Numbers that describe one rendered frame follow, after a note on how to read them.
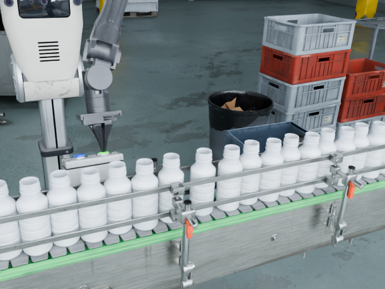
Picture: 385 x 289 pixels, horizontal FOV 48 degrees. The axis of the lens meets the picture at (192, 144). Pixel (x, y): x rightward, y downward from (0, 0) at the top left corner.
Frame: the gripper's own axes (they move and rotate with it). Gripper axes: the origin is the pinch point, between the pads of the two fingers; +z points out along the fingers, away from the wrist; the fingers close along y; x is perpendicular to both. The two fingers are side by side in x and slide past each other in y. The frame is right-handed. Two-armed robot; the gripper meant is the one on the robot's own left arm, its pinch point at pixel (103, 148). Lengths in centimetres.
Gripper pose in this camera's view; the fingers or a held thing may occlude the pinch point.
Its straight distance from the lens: 110.4
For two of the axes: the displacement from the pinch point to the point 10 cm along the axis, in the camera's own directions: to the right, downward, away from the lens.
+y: 9.1, -1.4, 3.9
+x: -4.0, -0.7, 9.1
